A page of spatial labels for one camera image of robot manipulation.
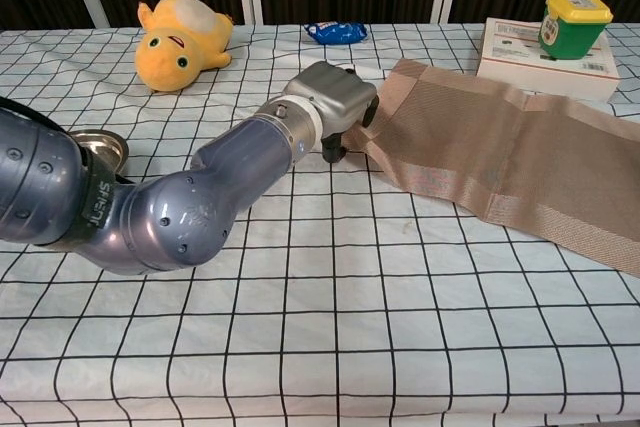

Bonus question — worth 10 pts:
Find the blue snack packet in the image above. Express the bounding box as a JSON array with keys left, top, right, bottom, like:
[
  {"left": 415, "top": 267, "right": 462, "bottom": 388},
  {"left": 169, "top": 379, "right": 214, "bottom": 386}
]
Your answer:
[{"left": 302, "top": 21, "right": 370, "bottom": 46}]

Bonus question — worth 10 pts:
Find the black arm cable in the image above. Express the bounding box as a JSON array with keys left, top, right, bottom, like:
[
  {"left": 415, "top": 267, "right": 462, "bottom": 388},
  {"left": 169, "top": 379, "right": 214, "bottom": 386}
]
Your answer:
[{"left": 0, "top": 95, "right": 134, "bottom": 186}]

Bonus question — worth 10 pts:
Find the brown woven placemat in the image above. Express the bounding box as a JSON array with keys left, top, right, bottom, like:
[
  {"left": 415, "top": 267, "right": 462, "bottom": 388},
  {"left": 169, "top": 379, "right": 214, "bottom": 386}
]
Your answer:
[{"left": 344, "top": 57, "right": 640, "bottom": 279}]

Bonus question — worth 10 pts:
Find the white cardboard box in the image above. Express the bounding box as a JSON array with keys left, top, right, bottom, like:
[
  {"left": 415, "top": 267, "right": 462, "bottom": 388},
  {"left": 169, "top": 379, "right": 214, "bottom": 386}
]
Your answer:
[{"left": 474, "top": 16, "right": 622, "bottom": 103}]

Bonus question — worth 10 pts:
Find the stainless steel bowl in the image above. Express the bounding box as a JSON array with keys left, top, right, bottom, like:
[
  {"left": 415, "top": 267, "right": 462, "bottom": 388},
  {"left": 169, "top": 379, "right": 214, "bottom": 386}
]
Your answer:
[{"left": 67, "top": 130, "right": 130, "bottom": 181}]

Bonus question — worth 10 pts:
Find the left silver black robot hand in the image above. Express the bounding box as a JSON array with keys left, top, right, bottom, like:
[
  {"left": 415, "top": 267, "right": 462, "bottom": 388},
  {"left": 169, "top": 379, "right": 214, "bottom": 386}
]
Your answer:
[{"left": 283, "top": 60, "right": 380, "bottom": 163}]

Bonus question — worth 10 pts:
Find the white black-checked tablecloth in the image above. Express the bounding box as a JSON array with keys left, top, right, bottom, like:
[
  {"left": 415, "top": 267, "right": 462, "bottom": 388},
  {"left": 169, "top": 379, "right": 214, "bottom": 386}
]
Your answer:
[{"left": 0, "top": 22, "right": 640, "bottom": 427}]

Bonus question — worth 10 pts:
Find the green tub with yellow lid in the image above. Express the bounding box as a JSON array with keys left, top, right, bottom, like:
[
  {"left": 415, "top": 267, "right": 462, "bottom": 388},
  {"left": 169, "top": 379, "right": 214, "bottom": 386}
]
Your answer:
[{"left": 537, "top": 0, "right": 614, "bottom": 61}]

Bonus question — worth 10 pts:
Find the yellow plush toy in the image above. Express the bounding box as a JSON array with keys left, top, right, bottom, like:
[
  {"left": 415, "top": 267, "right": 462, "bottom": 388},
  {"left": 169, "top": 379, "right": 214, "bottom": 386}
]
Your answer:
[{"left": 135, "top": 0, "right": 236, "bottom": 94}]

